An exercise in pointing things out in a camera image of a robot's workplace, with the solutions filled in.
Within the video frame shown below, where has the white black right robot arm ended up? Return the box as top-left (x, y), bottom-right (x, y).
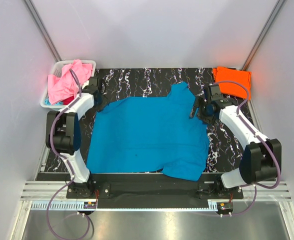
top-left (189, 83), bottom-right (282, 199)

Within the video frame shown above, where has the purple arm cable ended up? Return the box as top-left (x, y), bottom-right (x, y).
top-left (213, 80), bottom-right (282, 217)
top-left (45, 68), bottom-right (95, 240)

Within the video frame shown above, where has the folded orange t-shirt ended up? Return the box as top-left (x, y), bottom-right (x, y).
top-left (212, 66), bottom-right (252, 99)

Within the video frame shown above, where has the light blue cloth in basket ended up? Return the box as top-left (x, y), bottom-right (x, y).
top-left (43, 98), bottom-right (64, 106)

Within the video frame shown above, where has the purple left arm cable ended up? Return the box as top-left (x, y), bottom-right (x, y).
top-left (45, 68), bottom-right (95, 240)

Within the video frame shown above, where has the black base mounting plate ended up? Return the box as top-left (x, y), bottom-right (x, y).
top-left (66, 173), bottom-right (244, 203)

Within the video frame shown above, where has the blue t-shirt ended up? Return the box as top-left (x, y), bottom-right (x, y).
top-left (86, 82), bottom-right (210, 181)

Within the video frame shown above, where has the slotted white cable duct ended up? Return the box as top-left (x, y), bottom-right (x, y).
top-left (30, 199), bottom-right (234, 211)

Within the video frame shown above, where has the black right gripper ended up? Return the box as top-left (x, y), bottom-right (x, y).
top-left (188, 96), bottom-right (216, 126)

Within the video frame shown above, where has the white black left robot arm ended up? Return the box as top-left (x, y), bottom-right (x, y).
top-left (45, 76), bottom-right (109, 198)

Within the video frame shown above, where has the red t-shirt in basket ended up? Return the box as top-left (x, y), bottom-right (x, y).
top-left (62, 79), bottom-right (92, 106)

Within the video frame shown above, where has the pink t-shirt in basket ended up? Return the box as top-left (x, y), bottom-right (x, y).
top-left (47, 59), bottom-right (93, 106)

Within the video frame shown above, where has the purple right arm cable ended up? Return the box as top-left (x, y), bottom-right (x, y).
top-left (213, 80), bottom-right (282, 217)

